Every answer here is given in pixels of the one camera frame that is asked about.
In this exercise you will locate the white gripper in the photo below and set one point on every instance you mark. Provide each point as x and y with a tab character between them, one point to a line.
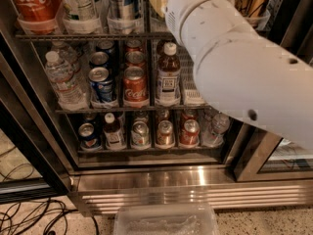
180	4

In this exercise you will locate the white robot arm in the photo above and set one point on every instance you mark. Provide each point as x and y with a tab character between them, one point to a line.
240	73

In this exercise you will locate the silver blue can top shelf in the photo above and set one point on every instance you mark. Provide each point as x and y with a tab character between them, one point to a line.
127	10

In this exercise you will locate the rear red Coca-Cola can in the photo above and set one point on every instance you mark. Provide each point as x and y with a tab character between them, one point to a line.
134	45

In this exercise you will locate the middle red Coca-Cola can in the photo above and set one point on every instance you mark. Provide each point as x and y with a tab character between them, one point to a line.
135	59

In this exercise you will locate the rear blue Pepsi can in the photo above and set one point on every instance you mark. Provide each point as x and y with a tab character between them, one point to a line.
106	46

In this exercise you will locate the silver green can top shelf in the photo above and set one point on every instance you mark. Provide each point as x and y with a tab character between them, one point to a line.
80	10

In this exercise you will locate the silver green can shelf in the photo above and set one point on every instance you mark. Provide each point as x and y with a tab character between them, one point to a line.
80	10
140	134

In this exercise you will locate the middle blue Pepsi can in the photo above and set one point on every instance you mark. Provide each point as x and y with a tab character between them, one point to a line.
99	59

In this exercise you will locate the front red Coca-Cola can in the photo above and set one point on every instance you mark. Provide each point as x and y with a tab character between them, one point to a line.
135	85

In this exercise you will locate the empty white shelf tray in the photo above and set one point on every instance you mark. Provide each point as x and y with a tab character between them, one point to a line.
190	94

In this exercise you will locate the front blue Pepsi can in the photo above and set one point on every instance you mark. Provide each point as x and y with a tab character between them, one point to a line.
102	83

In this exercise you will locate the stainless steel fridge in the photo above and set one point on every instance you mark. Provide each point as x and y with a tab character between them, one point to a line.
104	180

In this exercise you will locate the large red Coca-Cola can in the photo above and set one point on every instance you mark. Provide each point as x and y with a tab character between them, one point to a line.
37	10

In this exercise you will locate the right glass fridge door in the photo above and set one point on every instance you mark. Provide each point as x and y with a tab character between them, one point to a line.
266	155

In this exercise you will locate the glass fridge door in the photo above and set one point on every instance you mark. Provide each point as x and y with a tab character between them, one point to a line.
22	123
266	155

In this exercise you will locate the orange can bottom shelf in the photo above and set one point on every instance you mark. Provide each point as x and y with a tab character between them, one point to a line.
164	134

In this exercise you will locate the silver green can bottom shelf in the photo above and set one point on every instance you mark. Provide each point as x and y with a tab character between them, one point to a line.
140	134

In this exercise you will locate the red can bottom shelf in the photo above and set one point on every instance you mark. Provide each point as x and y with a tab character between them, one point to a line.
189	134

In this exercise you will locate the small tea bottle bottom shelf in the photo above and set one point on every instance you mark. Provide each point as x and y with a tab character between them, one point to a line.
113	132

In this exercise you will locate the water bottle bottom shelf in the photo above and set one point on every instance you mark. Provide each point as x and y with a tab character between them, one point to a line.
213	136

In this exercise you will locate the blue Pepsi can bottom shelf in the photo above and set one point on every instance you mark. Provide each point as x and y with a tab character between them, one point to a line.
88	136

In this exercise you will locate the left glass fridge door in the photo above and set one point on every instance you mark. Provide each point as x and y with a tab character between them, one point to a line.
22	123

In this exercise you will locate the brown iced tea bottle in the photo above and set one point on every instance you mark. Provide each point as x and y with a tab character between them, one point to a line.
168	73

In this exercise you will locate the rear clear water bottle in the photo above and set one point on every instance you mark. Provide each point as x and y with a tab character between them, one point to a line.
66	52

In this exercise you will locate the clear water bottle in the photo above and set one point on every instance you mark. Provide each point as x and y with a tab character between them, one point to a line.
66	52
71	96

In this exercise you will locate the front clear water bottle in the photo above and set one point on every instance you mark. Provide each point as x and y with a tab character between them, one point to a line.
71	96

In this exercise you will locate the clear plastic bin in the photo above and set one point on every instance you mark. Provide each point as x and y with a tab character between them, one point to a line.
172	219

